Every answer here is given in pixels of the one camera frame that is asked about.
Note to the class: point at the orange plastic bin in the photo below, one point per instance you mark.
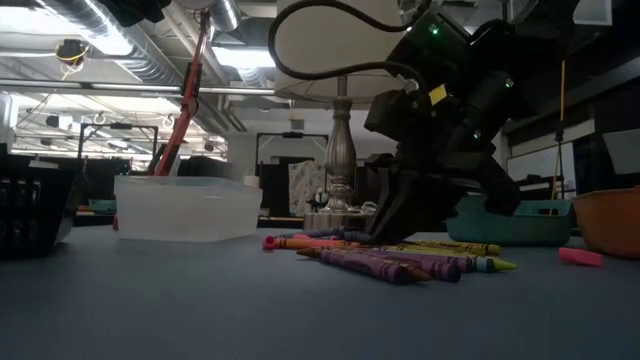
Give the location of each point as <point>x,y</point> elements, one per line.
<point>610,225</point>

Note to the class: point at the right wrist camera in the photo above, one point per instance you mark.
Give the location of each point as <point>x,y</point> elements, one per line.
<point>395,115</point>

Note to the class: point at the black mesh basket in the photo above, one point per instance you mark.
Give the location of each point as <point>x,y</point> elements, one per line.
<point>30,215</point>

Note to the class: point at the yellow crayon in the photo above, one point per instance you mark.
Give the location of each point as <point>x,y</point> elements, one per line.
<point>465,246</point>

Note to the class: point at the teal plastic bin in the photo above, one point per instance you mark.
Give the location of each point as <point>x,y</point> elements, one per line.
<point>540,225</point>

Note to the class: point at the whiteboard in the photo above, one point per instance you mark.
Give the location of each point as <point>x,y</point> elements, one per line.
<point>540,165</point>

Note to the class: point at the black case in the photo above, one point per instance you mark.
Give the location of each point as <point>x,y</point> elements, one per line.
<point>210,167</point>

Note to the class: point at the orange crayon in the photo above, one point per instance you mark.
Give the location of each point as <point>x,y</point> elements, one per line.
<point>310,244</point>

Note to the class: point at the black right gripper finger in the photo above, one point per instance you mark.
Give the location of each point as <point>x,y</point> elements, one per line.
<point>395,210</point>
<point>432,200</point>

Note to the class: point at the purple crayon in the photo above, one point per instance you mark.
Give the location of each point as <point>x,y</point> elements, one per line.
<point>370,267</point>
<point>450,261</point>
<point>440,271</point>

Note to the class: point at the white shade table lamp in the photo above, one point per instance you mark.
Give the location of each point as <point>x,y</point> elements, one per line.
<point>340,145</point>

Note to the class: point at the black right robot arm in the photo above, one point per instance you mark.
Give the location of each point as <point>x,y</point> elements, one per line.
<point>495,105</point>

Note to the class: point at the pink crayon piece at right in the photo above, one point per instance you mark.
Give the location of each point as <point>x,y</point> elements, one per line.
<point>580,257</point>

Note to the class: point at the clear plastic bin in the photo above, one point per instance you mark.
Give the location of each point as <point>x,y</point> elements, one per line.
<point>185,210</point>

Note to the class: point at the black metal rig frame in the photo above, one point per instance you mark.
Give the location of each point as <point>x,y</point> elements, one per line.
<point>292,134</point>

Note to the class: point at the patterned cloth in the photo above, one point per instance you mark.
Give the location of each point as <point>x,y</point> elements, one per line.
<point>307,185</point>

